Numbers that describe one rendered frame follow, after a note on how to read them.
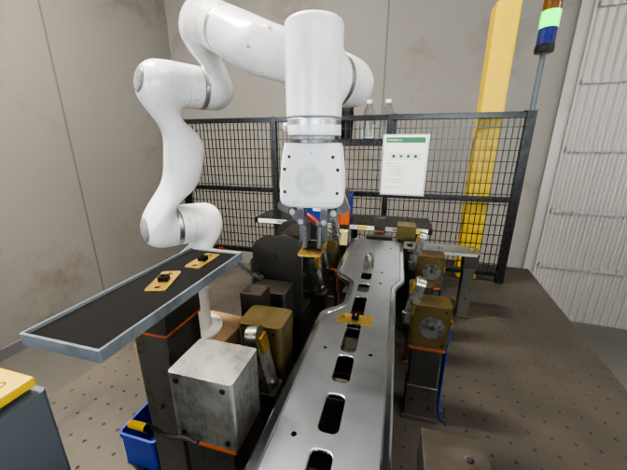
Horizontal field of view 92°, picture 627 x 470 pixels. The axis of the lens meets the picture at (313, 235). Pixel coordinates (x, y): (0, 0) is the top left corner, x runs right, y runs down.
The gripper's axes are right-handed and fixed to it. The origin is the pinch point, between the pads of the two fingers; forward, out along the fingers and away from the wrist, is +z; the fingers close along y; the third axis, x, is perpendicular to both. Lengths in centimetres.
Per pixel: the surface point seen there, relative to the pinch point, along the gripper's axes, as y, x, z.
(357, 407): 9.1, -8.5, 26.2
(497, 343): 59, 58, 55
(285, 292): -9.0, 12.5, 18.0
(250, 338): -9.2, -7.5, 16.4
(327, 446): 5.3, -16.0, 26.3
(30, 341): -34.4, -21.4, 10.7
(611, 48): 159, 208, -76
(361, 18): -6, 238, -114
